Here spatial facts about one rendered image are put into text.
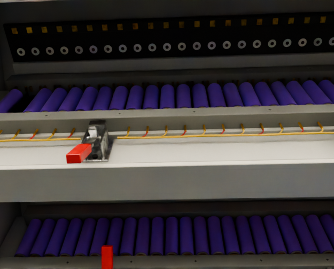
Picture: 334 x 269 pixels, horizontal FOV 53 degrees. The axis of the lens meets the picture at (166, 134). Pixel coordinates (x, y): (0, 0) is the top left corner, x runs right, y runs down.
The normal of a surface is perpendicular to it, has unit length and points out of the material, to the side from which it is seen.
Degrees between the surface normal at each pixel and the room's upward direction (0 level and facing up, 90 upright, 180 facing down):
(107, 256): 76
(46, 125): 111
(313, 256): 21
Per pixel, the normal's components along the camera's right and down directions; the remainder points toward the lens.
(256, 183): -0.02, 0.54
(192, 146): -0.04, -0.84
